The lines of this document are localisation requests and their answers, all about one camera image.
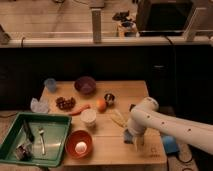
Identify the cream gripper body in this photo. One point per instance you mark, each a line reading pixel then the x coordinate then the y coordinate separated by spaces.
pixel 138 142

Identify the white cup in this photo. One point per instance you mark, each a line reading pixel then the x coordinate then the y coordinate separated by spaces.
pixel 88 117

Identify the dark grape bunch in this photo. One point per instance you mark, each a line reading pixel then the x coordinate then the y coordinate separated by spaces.
pixel 65 104

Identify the yellow banana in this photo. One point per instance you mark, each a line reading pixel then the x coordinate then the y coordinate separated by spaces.
pixel 118 118

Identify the wooden cutting board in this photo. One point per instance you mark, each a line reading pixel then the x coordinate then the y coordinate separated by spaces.
pixel 108 145

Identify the black rectangular remote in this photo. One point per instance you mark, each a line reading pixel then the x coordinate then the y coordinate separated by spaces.
pixel 131 107

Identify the orange carrot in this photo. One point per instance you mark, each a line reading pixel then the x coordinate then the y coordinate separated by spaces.
pixel 78 111

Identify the red bowl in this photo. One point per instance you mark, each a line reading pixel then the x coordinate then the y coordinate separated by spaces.
pixel 79 144

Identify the purple bowl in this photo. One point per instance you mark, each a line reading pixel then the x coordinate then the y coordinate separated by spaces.
pixel 85 85

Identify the small metal cup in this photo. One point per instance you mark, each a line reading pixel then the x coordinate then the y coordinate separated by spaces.
pixel 109 99

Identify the black monitor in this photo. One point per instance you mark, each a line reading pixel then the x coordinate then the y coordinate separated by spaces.
pixel 162 17

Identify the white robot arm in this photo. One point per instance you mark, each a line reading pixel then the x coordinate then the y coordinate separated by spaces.
pixel 145 115

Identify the orange fruit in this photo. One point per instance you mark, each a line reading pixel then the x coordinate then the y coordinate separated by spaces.
pixel 101 105

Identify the blue round object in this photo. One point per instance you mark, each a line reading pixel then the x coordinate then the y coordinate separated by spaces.
pixel 170 145

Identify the blue sponge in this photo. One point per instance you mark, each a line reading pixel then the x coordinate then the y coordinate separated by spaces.
pixel 128 138

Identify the green plastic tray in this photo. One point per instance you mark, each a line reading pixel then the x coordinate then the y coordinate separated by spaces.
pixel 56 129

